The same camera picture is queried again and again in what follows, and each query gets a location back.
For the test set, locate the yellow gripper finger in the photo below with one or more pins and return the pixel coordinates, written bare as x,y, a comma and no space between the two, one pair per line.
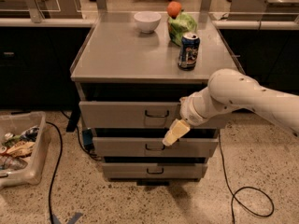
178,128

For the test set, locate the blue soda can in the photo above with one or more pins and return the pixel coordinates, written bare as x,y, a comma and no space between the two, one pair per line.
188,51

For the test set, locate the grey top drawer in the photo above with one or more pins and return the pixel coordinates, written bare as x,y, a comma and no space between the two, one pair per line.
129,115

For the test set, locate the white ceramic bowl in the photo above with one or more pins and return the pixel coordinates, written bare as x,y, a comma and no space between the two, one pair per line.
147,21

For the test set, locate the grey middle drawer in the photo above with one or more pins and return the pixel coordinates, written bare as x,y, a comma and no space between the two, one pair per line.
153,147

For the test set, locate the orange fruit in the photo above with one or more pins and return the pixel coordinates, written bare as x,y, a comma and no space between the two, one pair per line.
173,9

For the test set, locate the grey metal drawer cabinet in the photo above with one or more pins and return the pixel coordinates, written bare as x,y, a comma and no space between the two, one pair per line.
118,63

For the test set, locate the grey drawer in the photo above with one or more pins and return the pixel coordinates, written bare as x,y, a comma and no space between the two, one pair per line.
129,115
154,170
153,147

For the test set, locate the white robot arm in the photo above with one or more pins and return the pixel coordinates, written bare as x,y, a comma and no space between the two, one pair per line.
228,90

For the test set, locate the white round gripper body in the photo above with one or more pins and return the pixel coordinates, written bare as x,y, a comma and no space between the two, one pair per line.
191,113

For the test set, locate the clear plastic bin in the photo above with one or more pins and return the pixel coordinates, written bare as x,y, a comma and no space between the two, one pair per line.
32,173

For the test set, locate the grey bottom drawer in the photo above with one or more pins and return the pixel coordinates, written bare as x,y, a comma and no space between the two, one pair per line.
154,170

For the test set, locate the green chip bag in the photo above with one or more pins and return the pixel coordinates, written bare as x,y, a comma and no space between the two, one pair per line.
181,24

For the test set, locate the crumpled snack bags in bin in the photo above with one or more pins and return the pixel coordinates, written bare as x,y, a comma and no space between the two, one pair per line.
15,148

